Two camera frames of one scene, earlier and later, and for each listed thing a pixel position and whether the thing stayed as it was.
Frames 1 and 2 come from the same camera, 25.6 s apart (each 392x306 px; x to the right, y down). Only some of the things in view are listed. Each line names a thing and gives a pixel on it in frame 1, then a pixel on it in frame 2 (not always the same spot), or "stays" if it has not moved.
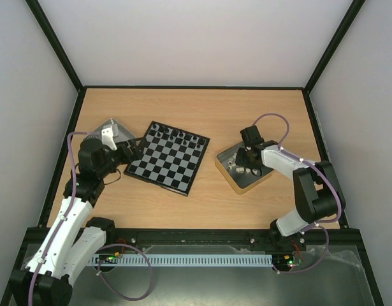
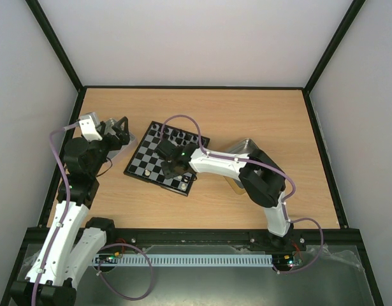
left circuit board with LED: x=109 y=259 stays
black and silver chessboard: x=171 y=158 stays
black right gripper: x=246 y=156 → x=170 y=169
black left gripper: x=136 y=153 → x=115 y=145
